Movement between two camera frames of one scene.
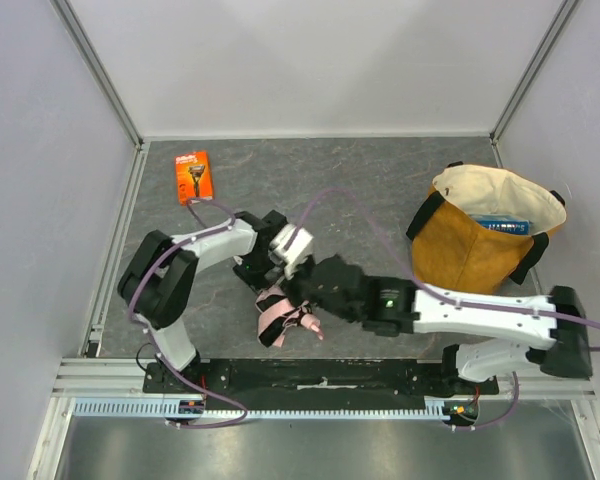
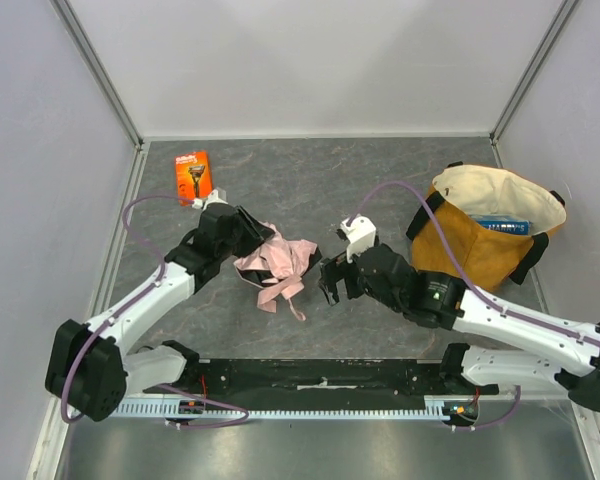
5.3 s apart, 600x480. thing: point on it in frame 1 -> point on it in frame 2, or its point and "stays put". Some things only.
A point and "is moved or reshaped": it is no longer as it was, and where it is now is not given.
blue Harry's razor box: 503,223 stays put
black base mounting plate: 310,379 stays put
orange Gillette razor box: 193,177 stays put
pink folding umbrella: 279,313 is moved or reshaped
